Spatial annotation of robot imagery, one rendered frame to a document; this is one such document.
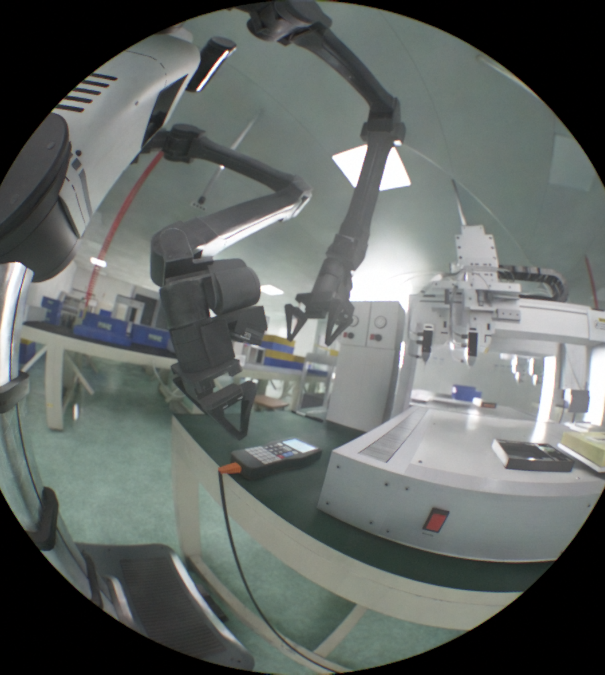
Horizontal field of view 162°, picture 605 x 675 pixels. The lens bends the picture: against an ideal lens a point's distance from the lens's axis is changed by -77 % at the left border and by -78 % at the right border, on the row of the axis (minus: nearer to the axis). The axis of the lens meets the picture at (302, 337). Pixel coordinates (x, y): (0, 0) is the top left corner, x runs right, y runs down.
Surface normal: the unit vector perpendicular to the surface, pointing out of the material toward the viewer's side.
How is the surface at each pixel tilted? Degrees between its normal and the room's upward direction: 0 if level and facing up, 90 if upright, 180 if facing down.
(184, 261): 141
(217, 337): 90
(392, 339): 90
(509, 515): 90
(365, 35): 180
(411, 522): 90
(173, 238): 67
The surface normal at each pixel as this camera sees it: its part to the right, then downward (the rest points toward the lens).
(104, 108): 0.94, 0.29
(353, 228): -0.65, 0.15
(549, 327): -0.62, -0.19
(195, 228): 0.51, -0.41
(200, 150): -0.06, 0.87
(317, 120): -0.18, 0.98
